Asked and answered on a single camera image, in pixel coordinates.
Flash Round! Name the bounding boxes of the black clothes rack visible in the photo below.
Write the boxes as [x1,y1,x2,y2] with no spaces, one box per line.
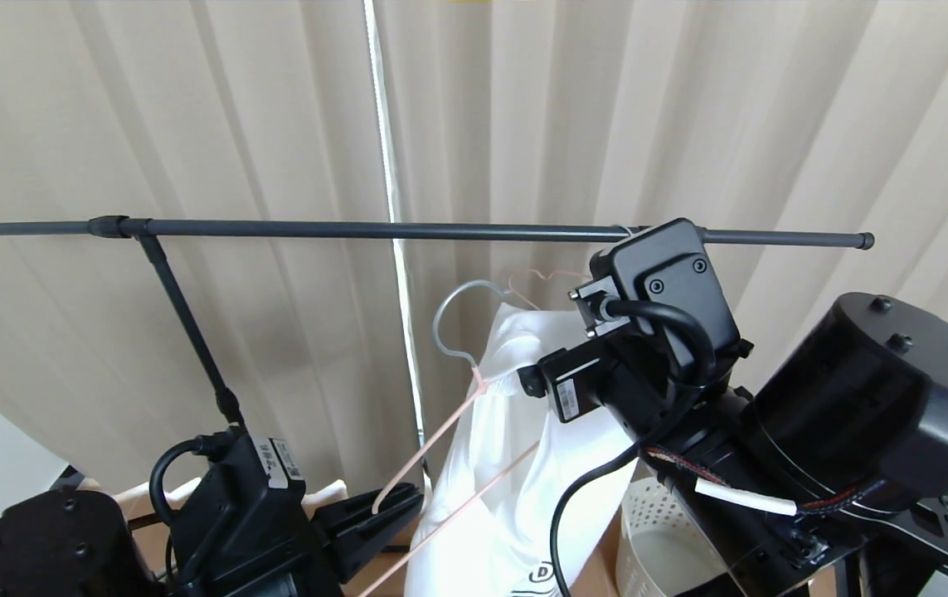
[0,216,875,432]

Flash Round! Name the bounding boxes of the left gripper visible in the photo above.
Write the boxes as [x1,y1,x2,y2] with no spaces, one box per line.
[291,485,425,597]

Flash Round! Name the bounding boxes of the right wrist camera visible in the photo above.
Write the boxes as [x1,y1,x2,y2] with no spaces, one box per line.
[569,218,752,391]

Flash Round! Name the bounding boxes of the white laundry basket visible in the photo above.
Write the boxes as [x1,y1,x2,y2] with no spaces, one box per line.
[615,477,744,597]

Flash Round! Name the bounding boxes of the beige curtain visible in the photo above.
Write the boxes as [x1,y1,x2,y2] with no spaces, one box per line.
[0,0,948,498]

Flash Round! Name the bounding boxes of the white printed shirt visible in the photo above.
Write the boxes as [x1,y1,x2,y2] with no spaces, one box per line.
[405,303,642,597]

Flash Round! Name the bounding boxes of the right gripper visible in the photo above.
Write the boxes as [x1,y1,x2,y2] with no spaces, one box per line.
[518,344,881,597]

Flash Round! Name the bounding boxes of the pink clothes hanger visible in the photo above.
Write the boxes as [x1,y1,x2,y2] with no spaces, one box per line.
[509,267,592,312]
[355,280,542,597]

